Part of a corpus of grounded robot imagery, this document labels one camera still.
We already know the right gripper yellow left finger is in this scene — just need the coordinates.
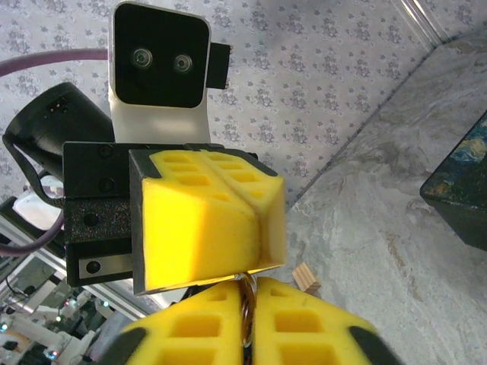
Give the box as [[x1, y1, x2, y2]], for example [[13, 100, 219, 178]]
[[97, 281, 244, 365]]

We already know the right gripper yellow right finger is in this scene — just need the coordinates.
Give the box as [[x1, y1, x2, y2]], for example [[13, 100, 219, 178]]
[[247, 276, 404, 365]]

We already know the silver key with ring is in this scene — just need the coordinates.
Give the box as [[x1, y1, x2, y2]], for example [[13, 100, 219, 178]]
[[236, 270, 260, 349]]

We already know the small wooden block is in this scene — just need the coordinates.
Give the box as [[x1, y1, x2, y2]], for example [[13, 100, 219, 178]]
[[291, 263, 320, 294]]

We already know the dark painted box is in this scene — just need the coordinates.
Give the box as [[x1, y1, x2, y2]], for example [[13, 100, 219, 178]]
[[419, 109, 487, 252]]

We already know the clear acrylic edge strip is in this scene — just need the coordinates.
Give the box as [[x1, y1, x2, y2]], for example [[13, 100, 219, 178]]
[[398, 0, 447, 46]]

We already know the black cable loop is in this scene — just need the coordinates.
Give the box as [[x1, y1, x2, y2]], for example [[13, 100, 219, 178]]
[[2, 135, 65, 209]]

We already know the purple camera cable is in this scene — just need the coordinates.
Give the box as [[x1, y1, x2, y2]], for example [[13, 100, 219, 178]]
[[0, 48, 111, 258]]

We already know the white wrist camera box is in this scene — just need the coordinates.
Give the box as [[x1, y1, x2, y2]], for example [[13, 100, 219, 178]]
[[108, 1, 233, 144]]

